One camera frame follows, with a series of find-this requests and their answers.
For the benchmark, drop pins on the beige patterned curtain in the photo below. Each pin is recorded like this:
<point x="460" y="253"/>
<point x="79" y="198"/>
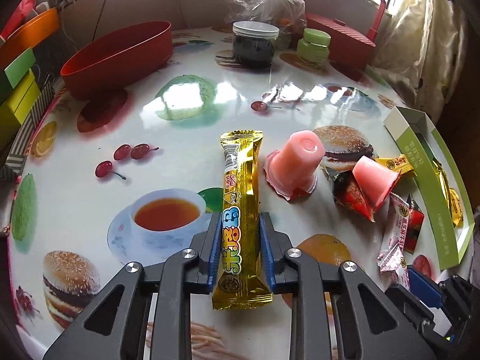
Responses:
<point x="421" y="52"/>

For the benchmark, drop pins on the green glass jar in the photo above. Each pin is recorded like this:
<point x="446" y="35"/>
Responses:
<point x="313" y="47"/>

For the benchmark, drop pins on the gold candy bar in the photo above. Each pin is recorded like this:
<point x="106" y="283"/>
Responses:
<point x="240" y="285"/>

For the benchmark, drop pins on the green yellow stacked boxes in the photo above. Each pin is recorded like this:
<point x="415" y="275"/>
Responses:
<point x="19" y="91"/>

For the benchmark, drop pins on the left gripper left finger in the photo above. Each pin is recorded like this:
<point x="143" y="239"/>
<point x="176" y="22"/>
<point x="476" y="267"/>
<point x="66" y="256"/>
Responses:
<point x="114" y="324"/>

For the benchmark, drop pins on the yellow peanut candy packet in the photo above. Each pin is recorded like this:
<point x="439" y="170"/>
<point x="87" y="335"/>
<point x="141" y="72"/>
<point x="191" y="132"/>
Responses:
<point x="399" y="164"/>

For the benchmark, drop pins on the red snack bag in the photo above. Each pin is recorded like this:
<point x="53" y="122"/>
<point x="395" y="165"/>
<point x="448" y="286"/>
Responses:
<point x="16" y="19"/>

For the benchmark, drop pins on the red oval tray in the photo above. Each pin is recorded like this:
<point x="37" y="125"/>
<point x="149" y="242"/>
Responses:
<point x="118" y="59"/>

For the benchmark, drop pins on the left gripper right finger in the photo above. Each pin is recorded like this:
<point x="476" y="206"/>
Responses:
<point x="337" y="311"/>

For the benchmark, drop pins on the red triangular snack packet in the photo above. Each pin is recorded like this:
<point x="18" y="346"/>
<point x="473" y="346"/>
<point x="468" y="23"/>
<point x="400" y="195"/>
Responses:
<point x="348" y="194"/>

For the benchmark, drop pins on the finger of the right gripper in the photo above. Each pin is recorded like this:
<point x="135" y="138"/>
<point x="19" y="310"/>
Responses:
<point x="422" y="287"/>

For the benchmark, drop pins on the red basket with handle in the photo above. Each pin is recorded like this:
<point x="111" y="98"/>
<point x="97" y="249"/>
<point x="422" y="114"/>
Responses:
<point x="348" y="47"/>

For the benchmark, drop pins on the pink jelly cup red lid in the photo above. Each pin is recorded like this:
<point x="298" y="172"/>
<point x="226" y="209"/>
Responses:
<point x="375" y="180"/>

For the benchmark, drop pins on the long yellow snack packet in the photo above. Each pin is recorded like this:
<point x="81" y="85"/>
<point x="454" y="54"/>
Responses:
<point x="451" y="197"/>

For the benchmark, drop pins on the dark jar white lid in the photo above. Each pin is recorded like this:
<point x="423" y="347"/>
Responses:
<point x="253" y="43"/>

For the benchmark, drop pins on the white red candy packet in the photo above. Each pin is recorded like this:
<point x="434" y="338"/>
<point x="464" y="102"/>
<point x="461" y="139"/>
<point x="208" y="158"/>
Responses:
<point x="390" y="259"/>
<point x="415" y="221"/>

